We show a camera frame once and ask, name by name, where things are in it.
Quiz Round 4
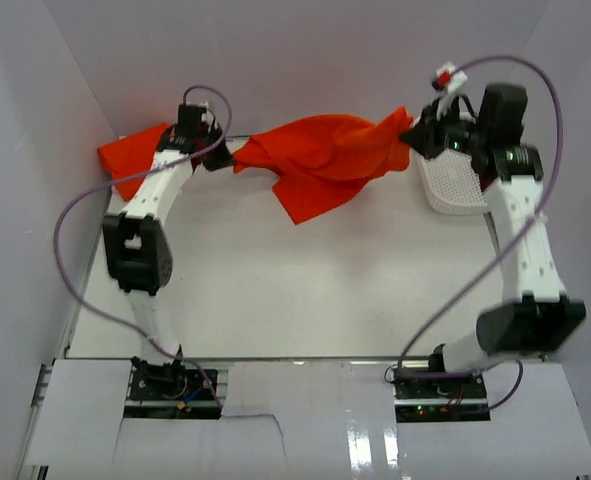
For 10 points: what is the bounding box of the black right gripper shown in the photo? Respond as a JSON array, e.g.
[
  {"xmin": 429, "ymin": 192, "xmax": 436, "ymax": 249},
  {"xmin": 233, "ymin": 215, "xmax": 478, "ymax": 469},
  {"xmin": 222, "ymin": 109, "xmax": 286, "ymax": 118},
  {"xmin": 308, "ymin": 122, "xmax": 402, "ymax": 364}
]
[{"xmin": 397, "ymin": 97, "xmax": 487, "ymax": 162}]

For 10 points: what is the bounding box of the orange t-shirt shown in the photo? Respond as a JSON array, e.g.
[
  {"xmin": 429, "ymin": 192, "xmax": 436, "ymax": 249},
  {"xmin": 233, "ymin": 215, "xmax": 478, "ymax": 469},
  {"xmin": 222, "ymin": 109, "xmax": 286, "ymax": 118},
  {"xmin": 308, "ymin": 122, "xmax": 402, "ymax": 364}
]
[
  {"xmin": 233, "ymin": 107, "xmax": 413, "ymax": 224},
  {"xmin": 97, "ymin": 123, "xmax": 169, "ymax": 180}
]

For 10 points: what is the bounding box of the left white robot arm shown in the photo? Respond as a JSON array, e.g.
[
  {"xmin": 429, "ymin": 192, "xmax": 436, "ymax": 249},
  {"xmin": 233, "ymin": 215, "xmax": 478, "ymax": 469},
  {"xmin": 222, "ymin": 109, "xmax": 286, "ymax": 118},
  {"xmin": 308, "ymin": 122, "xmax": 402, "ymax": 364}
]
[{"xmin": 102, "ymin": 102, "xmax": 234, "ymax": 364}]

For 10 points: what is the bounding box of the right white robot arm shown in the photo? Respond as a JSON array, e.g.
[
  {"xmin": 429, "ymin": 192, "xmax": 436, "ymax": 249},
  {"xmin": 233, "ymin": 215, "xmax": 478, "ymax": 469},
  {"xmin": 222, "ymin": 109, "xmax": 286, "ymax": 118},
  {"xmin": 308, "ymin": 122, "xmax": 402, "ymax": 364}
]
[{"xmin": 400, "ymin": 83, "xmax": 586, "ymax": 399}]

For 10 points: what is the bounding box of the white perforated plastic basket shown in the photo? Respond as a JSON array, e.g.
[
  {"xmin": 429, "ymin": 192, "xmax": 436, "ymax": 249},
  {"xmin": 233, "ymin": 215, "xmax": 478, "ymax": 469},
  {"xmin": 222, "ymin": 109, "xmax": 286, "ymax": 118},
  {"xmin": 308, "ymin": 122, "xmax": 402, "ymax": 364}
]
[{"xmin": 410, "ymin": 149, "xmax": 489, "ymax": 216}]

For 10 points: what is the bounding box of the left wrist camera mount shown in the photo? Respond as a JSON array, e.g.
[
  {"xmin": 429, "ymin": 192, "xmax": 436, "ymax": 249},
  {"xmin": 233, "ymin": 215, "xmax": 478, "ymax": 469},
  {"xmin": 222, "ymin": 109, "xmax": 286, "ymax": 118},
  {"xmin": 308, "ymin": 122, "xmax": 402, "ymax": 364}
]
[{"xmin": 199, "ymin": 101, "xmax": 219, "ymax": 133}]

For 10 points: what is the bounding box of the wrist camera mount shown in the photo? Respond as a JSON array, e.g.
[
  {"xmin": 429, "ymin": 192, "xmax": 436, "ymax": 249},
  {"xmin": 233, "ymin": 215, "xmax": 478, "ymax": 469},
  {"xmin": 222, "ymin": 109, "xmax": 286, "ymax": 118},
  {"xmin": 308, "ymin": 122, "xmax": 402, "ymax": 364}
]
[
  {"xmin": 199, "ymin": 101, "xmax": 219, "ymax": 133},
  {"xmin": 431, "ymin": 62, "xmax": 468, "ymax": 120}
]

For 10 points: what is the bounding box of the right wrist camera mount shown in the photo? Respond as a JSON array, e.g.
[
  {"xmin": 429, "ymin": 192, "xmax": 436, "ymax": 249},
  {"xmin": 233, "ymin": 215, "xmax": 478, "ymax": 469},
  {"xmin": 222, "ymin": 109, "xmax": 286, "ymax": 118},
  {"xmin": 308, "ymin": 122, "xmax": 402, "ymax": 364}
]
[{"xmin": 431, "ymin": 62, "xmax": 468, "ymax": 120}]

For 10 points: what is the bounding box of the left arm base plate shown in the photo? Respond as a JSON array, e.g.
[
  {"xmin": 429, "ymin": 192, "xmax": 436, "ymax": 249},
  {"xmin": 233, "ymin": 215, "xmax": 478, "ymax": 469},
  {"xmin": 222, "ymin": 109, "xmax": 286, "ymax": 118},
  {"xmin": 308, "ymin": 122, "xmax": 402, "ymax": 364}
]
[{"xmin": 123, "ymin": 357, "xmax": 222, "ymax": 420}]

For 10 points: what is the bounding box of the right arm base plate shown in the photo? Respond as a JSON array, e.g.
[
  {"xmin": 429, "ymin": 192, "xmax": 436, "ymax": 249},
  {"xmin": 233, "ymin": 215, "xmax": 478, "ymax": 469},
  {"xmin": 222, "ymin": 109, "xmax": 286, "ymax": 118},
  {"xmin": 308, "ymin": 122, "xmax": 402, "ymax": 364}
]
[{"xmin": 384, "ymin": 365, "xmax": 490, "ymax": 424}]

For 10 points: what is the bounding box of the aluminium frame rail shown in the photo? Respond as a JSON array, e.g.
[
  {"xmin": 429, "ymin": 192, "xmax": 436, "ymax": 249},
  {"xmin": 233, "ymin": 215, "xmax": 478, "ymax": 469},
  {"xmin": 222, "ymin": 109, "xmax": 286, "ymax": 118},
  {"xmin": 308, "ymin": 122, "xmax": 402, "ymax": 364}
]
[{"xmin": 15, "ymin": 364, "xmax": 53, "ymax": 480}]

